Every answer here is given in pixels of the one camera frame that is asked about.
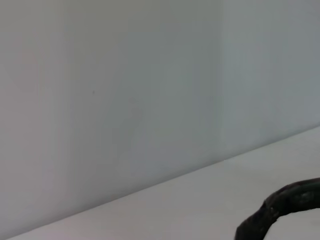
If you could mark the black cast iron teapot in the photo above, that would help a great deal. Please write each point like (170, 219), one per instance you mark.
(287, 200)

